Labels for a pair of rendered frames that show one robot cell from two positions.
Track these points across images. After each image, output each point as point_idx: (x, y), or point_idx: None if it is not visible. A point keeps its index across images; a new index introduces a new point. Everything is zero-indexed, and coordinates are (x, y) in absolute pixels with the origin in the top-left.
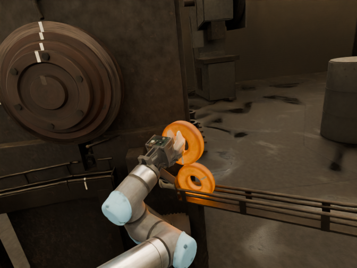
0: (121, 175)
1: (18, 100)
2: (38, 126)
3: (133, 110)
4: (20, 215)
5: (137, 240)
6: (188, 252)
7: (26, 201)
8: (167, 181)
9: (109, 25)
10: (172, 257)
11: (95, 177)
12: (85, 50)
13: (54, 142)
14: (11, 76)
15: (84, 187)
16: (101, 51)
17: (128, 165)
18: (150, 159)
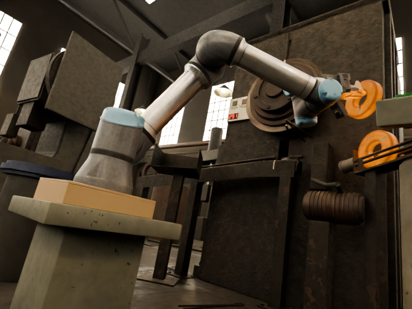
0: (305, 175)
1: (257, 92)
2: (261, 108)
3: (331, 124)
4: (218, 198)
5: (298, 116)
6: (332, 83)
7: (230, 173)
8: (338, 106)
9: (327, 68)
10: (319, 84)
11: (283, 160)
12: (305, 68)
13: (265, 130)
14: (259, 80)
15: (271, 167)
16: (316, 68)
17: (314, 149)
18: (325, 75)
